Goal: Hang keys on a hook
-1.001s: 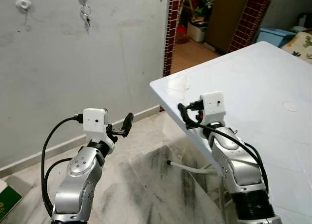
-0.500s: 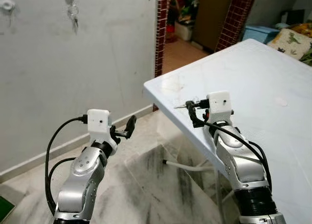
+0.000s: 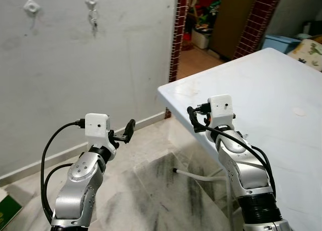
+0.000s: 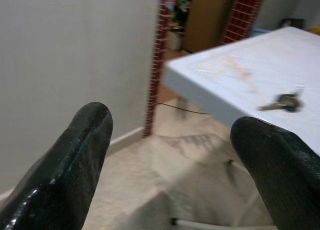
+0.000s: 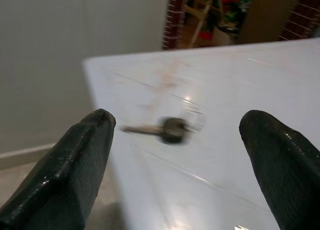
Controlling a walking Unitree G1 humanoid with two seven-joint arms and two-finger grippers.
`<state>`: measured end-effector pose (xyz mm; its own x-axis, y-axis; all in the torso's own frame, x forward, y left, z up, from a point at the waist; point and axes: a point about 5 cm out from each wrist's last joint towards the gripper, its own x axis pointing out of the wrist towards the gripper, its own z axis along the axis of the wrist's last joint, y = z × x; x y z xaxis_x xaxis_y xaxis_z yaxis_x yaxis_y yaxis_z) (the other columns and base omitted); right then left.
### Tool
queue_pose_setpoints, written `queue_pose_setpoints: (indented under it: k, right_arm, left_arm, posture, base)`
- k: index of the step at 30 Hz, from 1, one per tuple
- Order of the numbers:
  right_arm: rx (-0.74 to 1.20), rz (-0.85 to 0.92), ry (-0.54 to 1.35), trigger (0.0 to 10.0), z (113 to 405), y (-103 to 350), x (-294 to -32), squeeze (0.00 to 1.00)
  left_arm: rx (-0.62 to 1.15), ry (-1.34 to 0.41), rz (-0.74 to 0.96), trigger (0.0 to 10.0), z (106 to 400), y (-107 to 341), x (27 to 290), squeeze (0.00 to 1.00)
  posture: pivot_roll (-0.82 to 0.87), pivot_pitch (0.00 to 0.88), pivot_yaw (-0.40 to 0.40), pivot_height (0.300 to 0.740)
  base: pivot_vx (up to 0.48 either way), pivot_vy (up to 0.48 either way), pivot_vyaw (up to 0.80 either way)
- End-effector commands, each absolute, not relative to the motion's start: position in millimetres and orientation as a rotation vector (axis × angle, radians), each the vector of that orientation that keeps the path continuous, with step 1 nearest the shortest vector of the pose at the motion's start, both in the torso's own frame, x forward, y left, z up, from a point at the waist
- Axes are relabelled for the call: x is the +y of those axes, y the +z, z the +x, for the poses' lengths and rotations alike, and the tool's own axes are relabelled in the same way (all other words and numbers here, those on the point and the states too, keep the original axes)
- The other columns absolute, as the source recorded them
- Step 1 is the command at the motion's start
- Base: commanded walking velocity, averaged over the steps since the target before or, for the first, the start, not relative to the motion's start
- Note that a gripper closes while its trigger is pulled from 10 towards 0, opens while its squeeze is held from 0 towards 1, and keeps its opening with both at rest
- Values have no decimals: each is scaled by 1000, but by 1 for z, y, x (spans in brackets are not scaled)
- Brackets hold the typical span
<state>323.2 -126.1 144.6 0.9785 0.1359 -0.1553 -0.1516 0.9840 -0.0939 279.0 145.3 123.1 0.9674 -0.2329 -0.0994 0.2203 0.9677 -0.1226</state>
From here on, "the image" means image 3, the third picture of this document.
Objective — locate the blue plastic bin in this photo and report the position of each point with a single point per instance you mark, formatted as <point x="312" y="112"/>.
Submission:
<point x="279" y="43"/>

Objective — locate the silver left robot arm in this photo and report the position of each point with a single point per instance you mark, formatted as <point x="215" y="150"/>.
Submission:
<point x="80" y="180"/>

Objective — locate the brown wooden board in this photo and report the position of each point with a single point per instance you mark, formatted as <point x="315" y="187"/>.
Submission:
<point x="229" y="19"/>

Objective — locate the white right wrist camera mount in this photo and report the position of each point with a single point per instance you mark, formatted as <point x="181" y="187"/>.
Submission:
<point x="220" y="107"/>

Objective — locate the dinosaur print cushion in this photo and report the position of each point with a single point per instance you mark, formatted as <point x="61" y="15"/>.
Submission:
<point x="308" y="54"/>

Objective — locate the white table leg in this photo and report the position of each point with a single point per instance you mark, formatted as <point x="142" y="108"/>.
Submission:
<point x="193" y="175"/>

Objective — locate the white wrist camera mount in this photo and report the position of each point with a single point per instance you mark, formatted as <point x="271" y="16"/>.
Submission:
<point x="96" y="125"/>
<point x="220" y="107"/>

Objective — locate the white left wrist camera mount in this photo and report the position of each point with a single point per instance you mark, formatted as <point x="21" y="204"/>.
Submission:
<point x="96" y="125"/>

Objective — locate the green printed box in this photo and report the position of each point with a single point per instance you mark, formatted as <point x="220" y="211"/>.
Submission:
<point x="7" y="213"/>

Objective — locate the red brick pillar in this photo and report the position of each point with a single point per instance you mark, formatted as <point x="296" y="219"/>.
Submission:
<point x="178" y="34"/>
<point x="256" y="22"/>

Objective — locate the white plastic table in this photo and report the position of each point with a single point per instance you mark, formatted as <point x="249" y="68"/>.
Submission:
<point x="282" y="120"/>

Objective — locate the white storage box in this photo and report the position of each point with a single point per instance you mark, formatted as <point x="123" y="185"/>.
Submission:
<point x="201" y="39"/>

